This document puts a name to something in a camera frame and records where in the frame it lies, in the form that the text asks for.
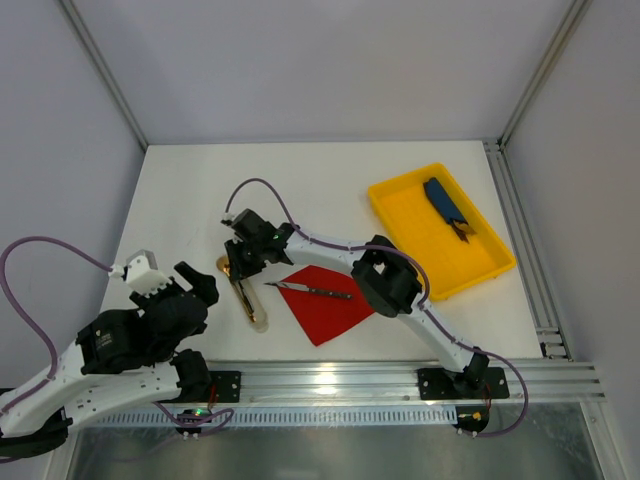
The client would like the gold spoon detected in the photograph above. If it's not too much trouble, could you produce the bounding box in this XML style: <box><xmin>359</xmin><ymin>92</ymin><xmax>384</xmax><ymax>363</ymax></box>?
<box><xmin>216</xmin><ymin>256</ymin><xmax>257</xmax><ymax>324</ymax></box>

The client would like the steak knife patterned handle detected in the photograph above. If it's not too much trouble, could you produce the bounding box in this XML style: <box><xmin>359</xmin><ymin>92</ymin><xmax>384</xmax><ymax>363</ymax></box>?
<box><xmin>264</xmin><ymin>281</ymin><xmax>353</xmax><ymax>300</ymax></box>

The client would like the red paper napkin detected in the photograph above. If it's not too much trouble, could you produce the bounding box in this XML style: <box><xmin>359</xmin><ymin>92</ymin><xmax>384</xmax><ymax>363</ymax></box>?
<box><xmin>278</xmin><ymin>266</ymin><xmax>374</xmax><ymax>347</ymax></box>

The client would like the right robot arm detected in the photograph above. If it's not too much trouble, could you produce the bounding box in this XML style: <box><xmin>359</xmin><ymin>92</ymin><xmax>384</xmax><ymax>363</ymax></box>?
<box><xmin>222</xmin><ymin>209</ymin><xmax>508</xmax><ymax>399</ymax></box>

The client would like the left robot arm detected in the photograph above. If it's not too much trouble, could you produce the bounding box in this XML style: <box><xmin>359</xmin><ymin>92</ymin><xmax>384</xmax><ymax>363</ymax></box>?
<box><xmin>1</xmin><ymin>255</ymin><xmax>219</xmax><ymax>463</ymax></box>

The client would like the left controller board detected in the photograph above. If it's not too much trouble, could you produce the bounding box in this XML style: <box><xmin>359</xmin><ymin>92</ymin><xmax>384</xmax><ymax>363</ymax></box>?
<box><xmin>176</xmin><ymin>408</ymin><xmax>213</xmax><ymax>440</ymax></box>

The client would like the controller board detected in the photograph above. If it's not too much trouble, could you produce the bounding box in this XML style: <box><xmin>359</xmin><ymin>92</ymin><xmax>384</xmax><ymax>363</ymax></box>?
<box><xmin>176</xmin><ymin>408</ymin><xmax>213</xmax><ymax>440</ymax></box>
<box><xmin>453</xmin><ymin>405</ymin><xmax>490</xmax><ymax>438</ymax></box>

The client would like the yellow plastic bin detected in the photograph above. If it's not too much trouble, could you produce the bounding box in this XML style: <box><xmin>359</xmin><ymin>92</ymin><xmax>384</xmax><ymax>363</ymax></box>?
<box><xmin>367</xmin><ymin>163</ymin><xmax>516</xmax><ymax>301</ymax></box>

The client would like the right controller board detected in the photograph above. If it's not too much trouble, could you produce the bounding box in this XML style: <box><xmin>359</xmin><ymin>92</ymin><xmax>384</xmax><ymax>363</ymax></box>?
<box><xmin>453</xmin><ymin>405</ymin><xmax>490</xmax><ymax>438</ymax></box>

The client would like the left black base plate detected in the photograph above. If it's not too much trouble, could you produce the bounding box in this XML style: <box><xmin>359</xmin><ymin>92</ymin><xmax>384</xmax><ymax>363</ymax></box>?
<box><xmin>206</xmin><ymin>370</ymin><xmax>242</xmax><ymax>404</ymax></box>

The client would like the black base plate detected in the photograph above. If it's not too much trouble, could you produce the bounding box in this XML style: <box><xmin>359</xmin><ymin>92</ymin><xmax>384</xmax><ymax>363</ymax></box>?
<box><xmin>416</xmin><ymin>367</ymin><xmax>510</xmax><ymax>400</ymax></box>
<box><xmin>206</xmin><ymin>370</ymin><xmax>242</xmax><ymax>404</ymax></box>

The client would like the aluminium mounting rail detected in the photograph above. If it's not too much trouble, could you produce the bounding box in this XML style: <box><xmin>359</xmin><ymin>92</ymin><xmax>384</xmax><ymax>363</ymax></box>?
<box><xmin>208</xmin><ymin>360</ymin><xmax>606</xmax><ymax>406</ymax></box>

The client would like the slotted cable duct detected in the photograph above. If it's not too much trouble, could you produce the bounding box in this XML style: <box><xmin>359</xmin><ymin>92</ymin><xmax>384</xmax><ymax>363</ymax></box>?
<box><xmin>91</xmin><ymin>404</ymin><xmax>458</xmax><ymax>428</ymax></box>

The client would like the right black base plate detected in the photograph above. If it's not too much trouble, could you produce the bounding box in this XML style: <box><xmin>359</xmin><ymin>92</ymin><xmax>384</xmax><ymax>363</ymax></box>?
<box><xmin>416</xmin><ymin>367</ymin><xmax>510</xmax><ymax>400</ymax></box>

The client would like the left aluminium frame post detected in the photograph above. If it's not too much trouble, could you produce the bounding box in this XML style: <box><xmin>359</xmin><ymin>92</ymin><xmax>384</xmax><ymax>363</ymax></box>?
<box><xmin>57</xmin><ymin>0</ymin><xmax>149</xmax><ymax>152</ymax></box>

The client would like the aluminium frame post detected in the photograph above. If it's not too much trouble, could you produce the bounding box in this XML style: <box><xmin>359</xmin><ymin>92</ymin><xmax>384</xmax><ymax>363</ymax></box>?
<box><xmin>57</xmin><ymin>0</ymin><xmax>149</xmax><ymax>152</ymax></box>
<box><xmin>497</xmin><ymin>0</ymin><xmax>592</xmax><ymax>151</ymax></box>

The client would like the right side aluminium rail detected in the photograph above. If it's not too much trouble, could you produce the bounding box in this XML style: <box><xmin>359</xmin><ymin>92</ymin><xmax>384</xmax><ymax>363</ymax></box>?
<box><xmin>483</xmin><ymin>139</ymin><xmax>574</xmax><ymax>362</ymax></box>

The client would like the right aluminium frame post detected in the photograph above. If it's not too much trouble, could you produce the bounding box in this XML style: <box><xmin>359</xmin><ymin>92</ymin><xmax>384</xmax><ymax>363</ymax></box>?
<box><xmin>497</xmin><ymin>0</ymin><xmax>592</xmax><ymax>151</ymax></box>

